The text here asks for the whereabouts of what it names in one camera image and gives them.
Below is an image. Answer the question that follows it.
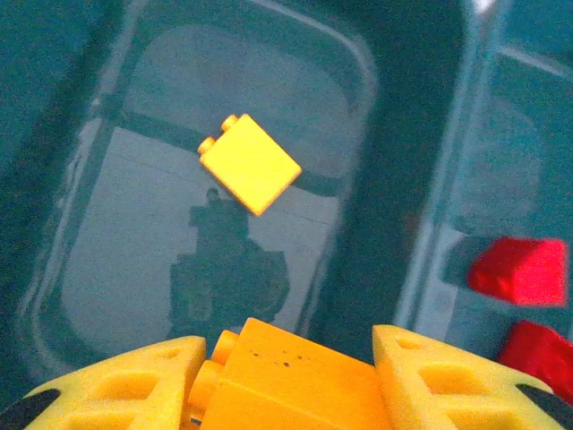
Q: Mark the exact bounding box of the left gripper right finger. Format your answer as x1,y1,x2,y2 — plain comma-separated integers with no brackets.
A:
372,323,573,430

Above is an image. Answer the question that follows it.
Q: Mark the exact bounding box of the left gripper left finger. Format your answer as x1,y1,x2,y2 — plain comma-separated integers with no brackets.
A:
0,335,208,430

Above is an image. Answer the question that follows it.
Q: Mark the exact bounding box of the red lego brick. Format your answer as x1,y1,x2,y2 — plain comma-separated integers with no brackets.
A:
467,236,569,308
496,320,573,404

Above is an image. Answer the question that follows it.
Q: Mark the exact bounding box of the yellow lego brick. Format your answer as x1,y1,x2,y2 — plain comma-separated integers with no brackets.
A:
197,114,303,218
187,316,398,430

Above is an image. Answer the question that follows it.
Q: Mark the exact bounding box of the teal plastic container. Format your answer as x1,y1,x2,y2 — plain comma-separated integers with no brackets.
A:
0,0,475,395
393,0,573,404

